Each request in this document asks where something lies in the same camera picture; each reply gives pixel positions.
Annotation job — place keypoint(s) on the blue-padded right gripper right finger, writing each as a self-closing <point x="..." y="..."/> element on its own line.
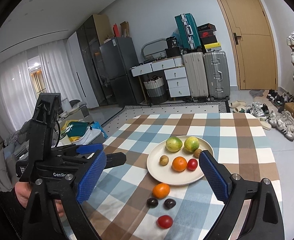
<point x="263" y="219"/>

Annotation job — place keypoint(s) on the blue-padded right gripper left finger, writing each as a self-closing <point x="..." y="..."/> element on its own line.
<point x="68" y="179"/>

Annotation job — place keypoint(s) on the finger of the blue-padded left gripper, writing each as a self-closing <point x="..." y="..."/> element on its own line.
<point x="74" y="150"/>
<point x="111" y="160"/>

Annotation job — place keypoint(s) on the brown longan fruit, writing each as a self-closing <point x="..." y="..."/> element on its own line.
<point x="164" y="160"/>
<point x="197" y="153"/>

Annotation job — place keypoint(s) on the small orange mandarin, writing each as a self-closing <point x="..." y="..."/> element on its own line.
<point x="161" y="190"/>

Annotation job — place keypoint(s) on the yellow green round fruit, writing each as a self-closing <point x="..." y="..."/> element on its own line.
<point x="173" y="144"/>

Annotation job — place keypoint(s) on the large orange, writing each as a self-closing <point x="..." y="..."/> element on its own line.
<point x="179" y="164"/>

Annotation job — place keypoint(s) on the red tomato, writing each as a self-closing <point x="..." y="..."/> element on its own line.
<point x="164" y="221"/>
<point x="192" y="164"/>

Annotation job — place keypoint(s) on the large green yellow fruit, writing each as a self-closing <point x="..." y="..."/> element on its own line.
<point x="191" y="144"/>

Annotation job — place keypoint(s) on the person's left hand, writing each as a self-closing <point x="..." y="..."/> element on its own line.
<point x="23" y="191"/>

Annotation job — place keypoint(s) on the checkered tablecloth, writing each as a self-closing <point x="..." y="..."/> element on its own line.
<point x="145" y="200"/>

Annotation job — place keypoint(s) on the patterned floor rug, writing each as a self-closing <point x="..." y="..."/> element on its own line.
<point x="129" y="112"/>

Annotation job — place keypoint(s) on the cream round plate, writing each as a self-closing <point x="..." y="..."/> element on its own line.
<point x="165" y="174"/>

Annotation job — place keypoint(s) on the dark plum left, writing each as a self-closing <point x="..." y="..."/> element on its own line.
<point x="152" y="202"/>

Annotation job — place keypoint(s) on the dark plum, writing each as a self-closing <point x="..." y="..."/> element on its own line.
<point x="152" y="202"/>
<point x="169" y="203"/>

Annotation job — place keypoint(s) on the dark plum right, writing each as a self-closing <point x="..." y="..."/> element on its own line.
<point x="169" y="203"/>

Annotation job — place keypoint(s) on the white curtain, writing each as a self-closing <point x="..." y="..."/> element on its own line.
<point x="17" y="96"/>

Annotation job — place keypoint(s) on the woven laundry basket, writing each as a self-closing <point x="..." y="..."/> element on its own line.
<point x="156" y="90"/>

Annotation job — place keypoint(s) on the white drawer desk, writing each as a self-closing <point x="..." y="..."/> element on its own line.
<point x="173" y="72"/>

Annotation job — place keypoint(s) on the grey refrigerator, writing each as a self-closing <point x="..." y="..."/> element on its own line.
<point x="119" y="56"/>

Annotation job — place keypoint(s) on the dark glass cabinet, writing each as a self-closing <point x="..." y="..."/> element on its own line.
<point x="88" y="39"/>

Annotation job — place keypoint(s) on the beige ribbed suitcase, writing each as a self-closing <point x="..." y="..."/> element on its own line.
<point x="196" y="75"/>

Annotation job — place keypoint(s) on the silver aluminium suitcase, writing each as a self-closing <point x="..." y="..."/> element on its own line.
<point x="217" y="73"/>

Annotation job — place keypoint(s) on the teal suitcase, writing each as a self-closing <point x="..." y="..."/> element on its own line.
<point x="188" y="31"/>

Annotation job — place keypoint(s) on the black red shoe box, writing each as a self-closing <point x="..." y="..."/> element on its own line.
<point x="208" y="39"/>

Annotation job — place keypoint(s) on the wooden door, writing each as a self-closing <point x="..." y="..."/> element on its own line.
<point x="252" y="44"/>

